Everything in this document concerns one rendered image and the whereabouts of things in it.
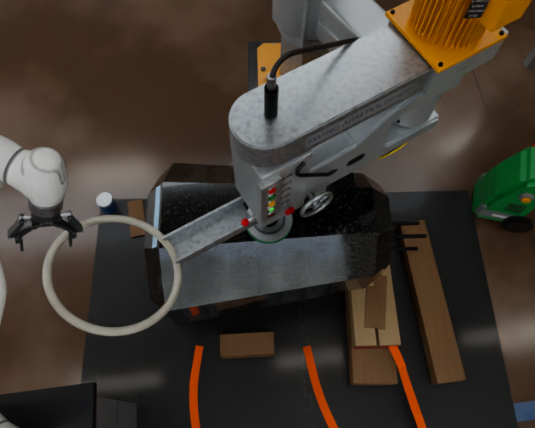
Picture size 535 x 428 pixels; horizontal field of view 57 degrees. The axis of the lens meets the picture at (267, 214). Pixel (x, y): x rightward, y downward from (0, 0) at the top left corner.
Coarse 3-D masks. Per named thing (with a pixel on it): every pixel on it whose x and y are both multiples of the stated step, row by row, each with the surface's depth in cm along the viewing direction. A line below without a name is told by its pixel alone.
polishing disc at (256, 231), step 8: (248, 208) 225; (288, 216) 224; (256, 224) 222; (280, 224) 222; (288, 224) 222; (256, 232) 220; (264, 232) 220; (272, 232) 220; (280, 232) 221; (288, 232) 221; (264, 240) 219; (272, 240) 219
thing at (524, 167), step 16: (512, 160) 287; (528, 160) 276; (480, 176) 320; (496, 176) 297; (512, 176) 282; (528, 176) 272; (480, 192) 313; (496, 192) 292; (512, 192) 282; (528, 192) 277; (480, 208) 307; (496, 208) 301; (512, 208) 297; (528, 208) 293; (512, 224) 306; (528, 224) 301
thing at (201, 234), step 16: (224, 208) 200; (240, 208) 204; (192, 224) 196; (208, 224) 201; (224, 224) 201; (240, 224) 201; (176, 240) 197; (192, 240) 198; (208, 240) 198; (224, 240) 198; (192, 256) 194
